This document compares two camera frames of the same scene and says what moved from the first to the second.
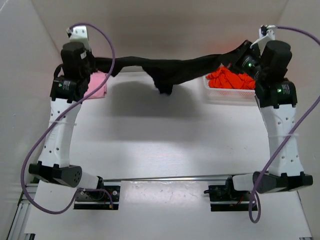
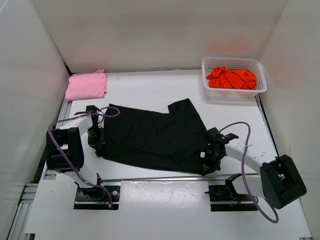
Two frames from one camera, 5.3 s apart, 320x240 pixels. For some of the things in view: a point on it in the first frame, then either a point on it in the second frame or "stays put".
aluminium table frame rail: x=22 y=214 stays put
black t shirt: x=168 y=72 to x=172 y=141
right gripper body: x=240 y=52 to x=210 y=160
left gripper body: x=90 y=63 to x=97 y=144
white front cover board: x=162 y=210 stays put
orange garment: x=224 y=78 stays put
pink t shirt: x=96 y=79 stays put
